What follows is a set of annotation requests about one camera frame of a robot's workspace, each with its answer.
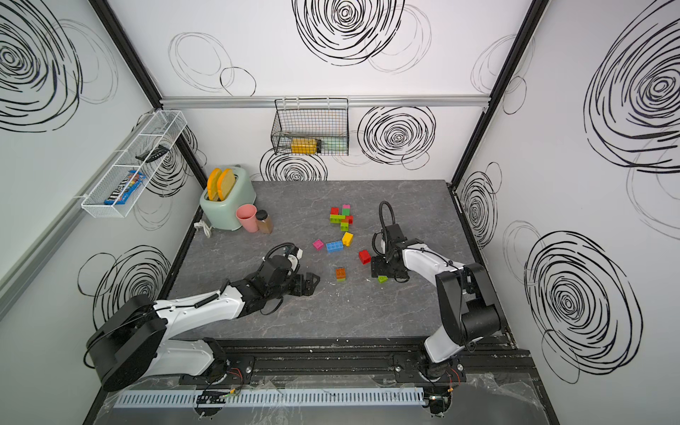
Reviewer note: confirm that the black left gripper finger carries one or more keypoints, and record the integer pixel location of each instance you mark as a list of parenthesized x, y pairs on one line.
[(310, 280), (304, 291)]

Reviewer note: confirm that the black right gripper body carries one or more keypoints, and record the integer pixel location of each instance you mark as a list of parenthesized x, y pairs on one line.
[(384, 266)]

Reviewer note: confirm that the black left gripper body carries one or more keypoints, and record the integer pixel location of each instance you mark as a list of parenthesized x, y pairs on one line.
[(281, 291)]

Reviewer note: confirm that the blue long lego brick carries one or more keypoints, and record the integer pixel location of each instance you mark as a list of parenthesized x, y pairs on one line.
[(334, 247)]

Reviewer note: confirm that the yellow tall lego brick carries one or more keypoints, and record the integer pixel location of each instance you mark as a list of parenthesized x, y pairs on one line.
[(347, 239)]

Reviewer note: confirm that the lime long lego brick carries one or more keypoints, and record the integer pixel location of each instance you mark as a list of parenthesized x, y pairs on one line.
[(336, 218)]

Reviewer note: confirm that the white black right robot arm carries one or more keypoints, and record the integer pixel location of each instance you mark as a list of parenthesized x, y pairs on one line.
[(468, 303)]

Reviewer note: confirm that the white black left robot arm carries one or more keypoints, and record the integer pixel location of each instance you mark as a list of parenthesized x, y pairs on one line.
[(141, 338)]

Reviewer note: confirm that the red tall lego brick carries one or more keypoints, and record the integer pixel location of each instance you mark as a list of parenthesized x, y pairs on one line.
[(365, 257)]

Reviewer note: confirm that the brown spice jar black lid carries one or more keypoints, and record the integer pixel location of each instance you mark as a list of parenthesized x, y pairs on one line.
[(264, 222)]

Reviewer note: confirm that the pink plastic cup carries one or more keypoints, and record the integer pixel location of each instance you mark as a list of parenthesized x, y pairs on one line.
[(246, 215)]

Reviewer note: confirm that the mint green toaster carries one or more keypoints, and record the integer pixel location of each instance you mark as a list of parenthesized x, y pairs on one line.
[(222, 214)]

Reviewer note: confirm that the left toy bread slice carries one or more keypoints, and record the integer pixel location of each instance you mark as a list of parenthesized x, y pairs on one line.
[(212, 185)]

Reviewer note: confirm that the toy bread slice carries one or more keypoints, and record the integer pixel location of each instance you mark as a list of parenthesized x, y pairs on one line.
[(225, 183), (212, 185)]

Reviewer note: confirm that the right toy bread slice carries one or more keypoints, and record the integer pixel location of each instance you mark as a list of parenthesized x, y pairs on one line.
[(225, 183)]

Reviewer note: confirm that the light green box in basket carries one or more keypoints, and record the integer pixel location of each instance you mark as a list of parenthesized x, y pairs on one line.
[(333, 146)]

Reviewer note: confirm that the yellow box in basket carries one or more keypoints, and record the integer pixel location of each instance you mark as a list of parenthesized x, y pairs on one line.
[(304, 146)]

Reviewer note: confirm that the black remote on shelf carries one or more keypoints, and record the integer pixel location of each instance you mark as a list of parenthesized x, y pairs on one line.
[(153, 155)]

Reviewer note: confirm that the blue snack packet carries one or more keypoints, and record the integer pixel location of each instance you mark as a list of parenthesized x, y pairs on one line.
[(126, 188)]

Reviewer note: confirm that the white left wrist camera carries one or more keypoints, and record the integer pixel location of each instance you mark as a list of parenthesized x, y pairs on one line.
[(294, 255)]

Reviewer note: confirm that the white slotted cable duct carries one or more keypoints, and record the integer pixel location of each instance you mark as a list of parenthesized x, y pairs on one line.
[(343, 397)]

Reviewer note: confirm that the black wire wall basket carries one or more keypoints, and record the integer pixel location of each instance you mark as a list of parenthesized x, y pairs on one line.
[(308, 117)]

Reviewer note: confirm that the white wire wall shelf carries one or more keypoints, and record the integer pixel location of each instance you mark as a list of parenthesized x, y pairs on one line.
[(164, 177)]

